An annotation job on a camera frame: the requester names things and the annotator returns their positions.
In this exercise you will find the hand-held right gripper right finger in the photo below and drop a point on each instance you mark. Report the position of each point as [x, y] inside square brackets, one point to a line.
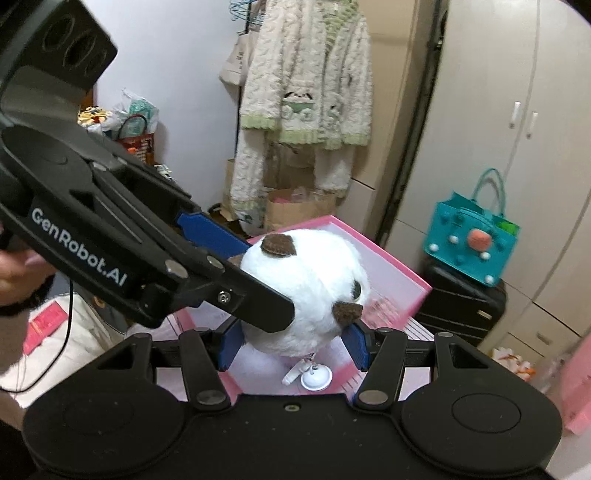
[354, 345]

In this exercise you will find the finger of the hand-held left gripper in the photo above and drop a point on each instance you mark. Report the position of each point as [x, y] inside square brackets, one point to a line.
[207, 230]
[258, 300]

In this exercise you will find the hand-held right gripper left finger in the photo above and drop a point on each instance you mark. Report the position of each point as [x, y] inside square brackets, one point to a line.
[229, 345]

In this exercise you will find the white plush toy with bell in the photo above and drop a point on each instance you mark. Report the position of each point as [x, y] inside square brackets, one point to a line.
[314, 277]

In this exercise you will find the pink cardboard box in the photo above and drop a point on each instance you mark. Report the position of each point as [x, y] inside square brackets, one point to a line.
[397, 277]

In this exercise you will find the person's left hand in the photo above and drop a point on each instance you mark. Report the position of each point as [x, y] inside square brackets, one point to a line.
[16, 272]

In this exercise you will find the narrow brown paper bag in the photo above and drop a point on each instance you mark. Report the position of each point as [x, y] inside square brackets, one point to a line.
[231, 184]

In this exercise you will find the colourful toy pile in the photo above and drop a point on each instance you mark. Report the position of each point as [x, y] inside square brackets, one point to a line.
[90, 116]

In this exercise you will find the large brown paper bag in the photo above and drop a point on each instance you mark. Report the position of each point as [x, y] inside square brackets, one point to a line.
[295, 205]

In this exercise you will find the red gift bag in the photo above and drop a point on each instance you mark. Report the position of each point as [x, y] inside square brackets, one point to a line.
[136, 141]

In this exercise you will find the black suitcase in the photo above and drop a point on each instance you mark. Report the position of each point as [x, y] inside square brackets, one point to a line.
[461, 304]

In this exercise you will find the white green plastic bag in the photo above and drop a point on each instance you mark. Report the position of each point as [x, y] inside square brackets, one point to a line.
[136, 108]

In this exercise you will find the pink card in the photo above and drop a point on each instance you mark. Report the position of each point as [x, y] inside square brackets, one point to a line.
[44, 327]

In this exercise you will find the cream cloth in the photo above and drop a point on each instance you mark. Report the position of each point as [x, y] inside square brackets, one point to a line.
[87, 341]

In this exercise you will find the teal felt handbag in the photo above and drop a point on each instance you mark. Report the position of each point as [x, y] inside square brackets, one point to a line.
[461, 230]

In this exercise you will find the beige canvas tote bag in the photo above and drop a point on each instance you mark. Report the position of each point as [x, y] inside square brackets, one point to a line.
[235, 64]

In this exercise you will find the cream fleece pajama jacket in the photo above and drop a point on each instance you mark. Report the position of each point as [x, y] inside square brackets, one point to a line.
[304, 69]

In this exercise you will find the white wardrobe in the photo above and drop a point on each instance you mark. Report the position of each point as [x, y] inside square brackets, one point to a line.
[508, 184]

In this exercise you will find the pink shopping bag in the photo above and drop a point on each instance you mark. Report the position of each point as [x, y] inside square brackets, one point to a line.
[577, 387]

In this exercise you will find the beige tall cabinet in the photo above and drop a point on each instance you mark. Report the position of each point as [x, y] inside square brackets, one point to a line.
[397, 92]

